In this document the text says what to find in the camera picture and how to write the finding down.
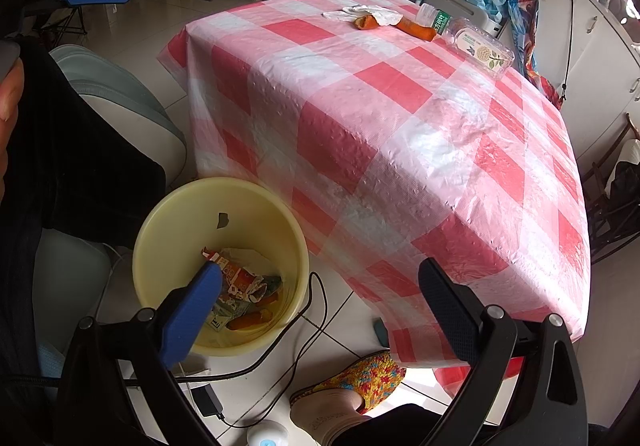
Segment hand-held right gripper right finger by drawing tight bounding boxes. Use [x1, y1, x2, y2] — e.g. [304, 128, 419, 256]
[417, 257, 590, 446]

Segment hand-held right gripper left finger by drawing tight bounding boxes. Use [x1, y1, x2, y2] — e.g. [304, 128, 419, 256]
[52, 260, 224, 446]

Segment yellow plastic bucket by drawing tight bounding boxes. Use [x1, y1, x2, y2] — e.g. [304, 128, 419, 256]
[132, 177, 310, 358]

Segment large orange peel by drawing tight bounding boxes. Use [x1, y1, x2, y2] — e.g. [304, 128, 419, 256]
[394, 18, 437, 43]

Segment person's left hand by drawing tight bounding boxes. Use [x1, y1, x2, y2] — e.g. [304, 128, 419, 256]
[0, 60, 25, 207]

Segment black folding chair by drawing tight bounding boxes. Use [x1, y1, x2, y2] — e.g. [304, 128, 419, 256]
[32, 2, 94, 36]

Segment orange peel strip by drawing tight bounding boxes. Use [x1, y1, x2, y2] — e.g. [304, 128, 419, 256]
[227, 308, 279, 331]

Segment black power adapter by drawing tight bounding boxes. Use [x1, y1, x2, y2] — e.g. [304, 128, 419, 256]
[191, 383, 225, 420]

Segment colourful knitted slipper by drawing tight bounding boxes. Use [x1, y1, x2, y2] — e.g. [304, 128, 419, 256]
[289, 349, 407, 420]

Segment grey padded chair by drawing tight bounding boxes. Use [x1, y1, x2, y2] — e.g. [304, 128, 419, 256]
[37, 44, 189, 358]

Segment black trouser leg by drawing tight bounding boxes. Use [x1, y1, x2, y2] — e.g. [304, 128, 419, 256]
[330, 403, 452, 446]

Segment white round device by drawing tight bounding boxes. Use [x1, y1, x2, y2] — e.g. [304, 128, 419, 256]
[246, 419, 291, 446]

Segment black clothing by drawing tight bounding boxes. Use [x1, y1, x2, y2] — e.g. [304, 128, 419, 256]
[0, 38, 169, 377]

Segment person's foot in beige sock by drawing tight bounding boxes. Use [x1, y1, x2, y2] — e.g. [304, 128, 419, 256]
[289, 388, 374, 446]

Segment dark wooden chair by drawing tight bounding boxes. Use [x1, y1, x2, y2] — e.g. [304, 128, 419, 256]
[582, 113, 640, 267]

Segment pink checkered tablecloth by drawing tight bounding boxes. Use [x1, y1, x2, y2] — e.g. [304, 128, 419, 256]
[157, 0, 594, 373]

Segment clear plastic bottle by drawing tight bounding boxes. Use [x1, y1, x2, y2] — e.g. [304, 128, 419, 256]
[417, 2, 516, 79]

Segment colourful printed bag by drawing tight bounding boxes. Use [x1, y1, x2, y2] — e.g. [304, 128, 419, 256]
[507, 0, 566, 109]

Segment crumpled white tissue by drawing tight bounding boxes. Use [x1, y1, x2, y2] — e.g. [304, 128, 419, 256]
[321, 4, 403, 26]

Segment white plastic stool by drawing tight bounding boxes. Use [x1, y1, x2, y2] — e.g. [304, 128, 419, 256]
[425, 0, 504, 39]

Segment white cabinet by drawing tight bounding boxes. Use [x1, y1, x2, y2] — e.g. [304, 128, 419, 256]
[522, 0, 640, 167]

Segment black floor cable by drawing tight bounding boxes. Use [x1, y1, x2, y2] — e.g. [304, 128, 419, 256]
[125, 271, 329, 427]

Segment black cord with hook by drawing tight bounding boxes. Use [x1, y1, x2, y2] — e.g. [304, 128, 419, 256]
[520, 0, 576, 104]

